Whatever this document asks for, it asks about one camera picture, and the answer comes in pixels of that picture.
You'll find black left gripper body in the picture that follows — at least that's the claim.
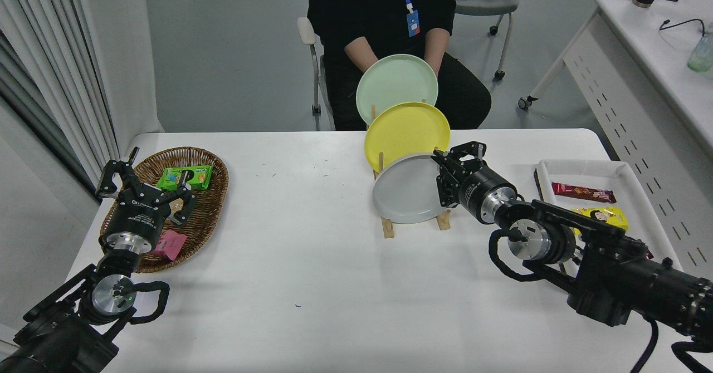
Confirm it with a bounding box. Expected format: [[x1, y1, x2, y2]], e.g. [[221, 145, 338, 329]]
[[104, 194, 172, 241]]

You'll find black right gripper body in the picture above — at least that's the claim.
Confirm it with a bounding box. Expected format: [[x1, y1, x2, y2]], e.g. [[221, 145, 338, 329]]
[[456, 167, 520, 224]]

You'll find grey plate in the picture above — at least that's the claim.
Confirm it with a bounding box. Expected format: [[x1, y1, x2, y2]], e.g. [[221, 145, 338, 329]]
[[372, 153, 449, 224]]

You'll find yellow plate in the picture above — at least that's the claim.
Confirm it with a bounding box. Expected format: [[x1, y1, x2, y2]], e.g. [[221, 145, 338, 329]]
[[364, 102, 451, 173]]

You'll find wooden plate rack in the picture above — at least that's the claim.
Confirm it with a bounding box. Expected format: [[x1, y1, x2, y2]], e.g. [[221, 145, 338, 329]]
[[370, 99, 452, 239]]

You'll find pale green plate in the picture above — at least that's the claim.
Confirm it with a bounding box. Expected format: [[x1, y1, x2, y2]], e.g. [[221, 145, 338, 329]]
[[355, 54, 439, 126]]

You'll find green snack box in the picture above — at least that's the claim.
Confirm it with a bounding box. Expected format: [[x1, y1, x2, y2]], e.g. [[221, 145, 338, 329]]
[[156, 165, 213, 191]]

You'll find brown wicker basket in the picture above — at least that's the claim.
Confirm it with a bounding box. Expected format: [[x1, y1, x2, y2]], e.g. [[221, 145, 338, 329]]
[[99, 146, 229, 274]]

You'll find pink snack packet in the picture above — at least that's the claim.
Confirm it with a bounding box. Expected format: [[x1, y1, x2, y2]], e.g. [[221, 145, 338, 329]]
[[152, 229, 188, 262]]

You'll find red snack bar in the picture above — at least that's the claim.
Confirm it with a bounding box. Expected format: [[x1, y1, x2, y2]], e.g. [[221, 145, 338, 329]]
[[551, 182, 617, 204]]

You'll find yellow snack packet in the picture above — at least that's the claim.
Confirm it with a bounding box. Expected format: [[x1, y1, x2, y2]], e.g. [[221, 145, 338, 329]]
[[571, 207, 629, 234]]

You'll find white curtain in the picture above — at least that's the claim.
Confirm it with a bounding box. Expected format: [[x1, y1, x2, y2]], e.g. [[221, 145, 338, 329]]
[[0, 0, 120, 195]]

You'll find grey office chair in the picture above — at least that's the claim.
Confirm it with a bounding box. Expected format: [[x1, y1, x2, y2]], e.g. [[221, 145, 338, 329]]
[[451, 0, 520, 81]]

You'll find white tray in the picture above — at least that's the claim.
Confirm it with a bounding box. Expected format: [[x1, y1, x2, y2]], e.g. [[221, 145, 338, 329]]
[[533, 159, 688, 265]]

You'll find person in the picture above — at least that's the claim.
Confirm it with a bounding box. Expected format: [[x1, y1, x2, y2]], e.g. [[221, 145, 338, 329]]
[[306, 0, 492, 131]]

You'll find white armrest chair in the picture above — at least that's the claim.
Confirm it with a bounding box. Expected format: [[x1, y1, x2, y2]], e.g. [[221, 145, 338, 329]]
[[296, 17, 338, 131]]

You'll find white perforated desk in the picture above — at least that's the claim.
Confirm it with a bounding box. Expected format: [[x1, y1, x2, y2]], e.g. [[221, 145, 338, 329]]
[[518, 0, 713, 265]]

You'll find clear green bottle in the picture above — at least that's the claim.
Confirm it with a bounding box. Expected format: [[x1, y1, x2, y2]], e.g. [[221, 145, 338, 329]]
[[687, 32, 713, 73]]

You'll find blue lanyard badge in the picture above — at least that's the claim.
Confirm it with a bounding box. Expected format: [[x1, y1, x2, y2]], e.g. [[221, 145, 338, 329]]
[[398, 0, 421, 38]]

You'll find black cable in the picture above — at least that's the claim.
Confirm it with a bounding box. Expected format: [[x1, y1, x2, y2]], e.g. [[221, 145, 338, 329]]
[[660, 18, 706, 37]]

